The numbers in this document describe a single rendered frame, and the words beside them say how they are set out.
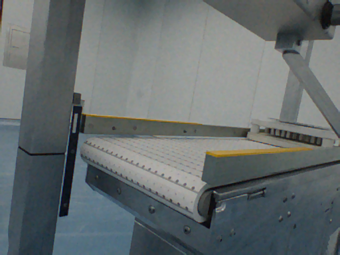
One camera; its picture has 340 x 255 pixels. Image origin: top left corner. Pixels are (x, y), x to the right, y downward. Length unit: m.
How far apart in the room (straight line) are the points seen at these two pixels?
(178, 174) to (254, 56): 3.99
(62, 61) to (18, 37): 4.93
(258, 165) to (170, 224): 0.14
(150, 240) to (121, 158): 0.21
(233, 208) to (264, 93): 3.74
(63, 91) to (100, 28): 5.53
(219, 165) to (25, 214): 0.34
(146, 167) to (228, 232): 0.14
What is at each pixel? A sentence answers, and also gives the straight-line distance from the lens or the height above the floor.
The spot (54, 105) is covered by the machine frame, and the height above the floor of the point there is 0.84.
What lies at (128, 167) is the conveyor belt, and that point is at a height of 0.78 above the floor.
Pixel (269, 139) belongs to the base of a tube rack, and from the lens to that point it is 0.90.
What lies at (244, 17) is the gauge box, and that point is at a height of 1.01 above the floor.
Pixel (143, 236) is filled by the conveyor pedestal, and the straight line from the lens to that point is 0.59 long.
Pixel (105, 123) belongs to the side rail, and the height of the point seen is 0.82.
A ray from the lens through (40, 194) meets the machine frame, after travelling 0.52.
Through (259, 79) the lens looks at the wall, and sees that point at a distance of 4.15.
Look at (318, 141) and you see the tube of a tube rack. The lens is 0.90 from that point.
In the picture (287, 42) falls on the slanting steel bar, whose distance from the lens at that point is 0.46.
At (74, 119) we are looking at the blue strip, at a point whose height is 0.82.
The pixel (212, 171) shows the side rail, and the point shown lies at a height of 0.82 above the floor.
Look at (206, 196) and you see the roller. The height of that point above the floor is 0.78.
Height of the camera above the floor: 0.88
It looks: 6 degrees down
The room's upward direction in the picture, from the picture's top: 10 degrees clockwise
